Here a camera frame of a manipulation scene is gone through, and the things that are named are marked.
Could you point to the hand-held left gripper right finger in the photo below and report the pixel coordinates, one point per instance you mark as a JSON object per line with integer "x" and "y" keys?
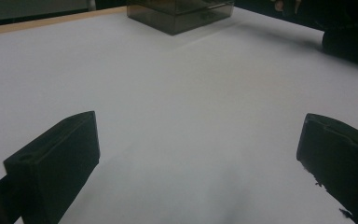
{"x": 341, "y": 161}

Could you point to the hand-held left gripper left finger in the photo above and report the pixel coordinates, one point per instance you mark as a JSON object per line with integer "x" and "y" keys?
{"x": 56, "y": 168}

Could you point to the dark transparent drawer box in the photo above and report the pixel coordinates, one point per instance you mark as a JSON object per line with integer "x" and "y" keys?
{"x": 180, "y": 17}

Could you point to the wooden table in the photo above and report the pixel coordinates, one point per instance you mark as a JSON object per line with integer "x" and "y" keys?
{"x": 43, "y": 22}

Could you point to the white table mat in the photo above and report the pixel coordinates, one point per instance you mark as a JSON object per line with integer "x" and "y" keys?
{"x": 183, "y": 93}

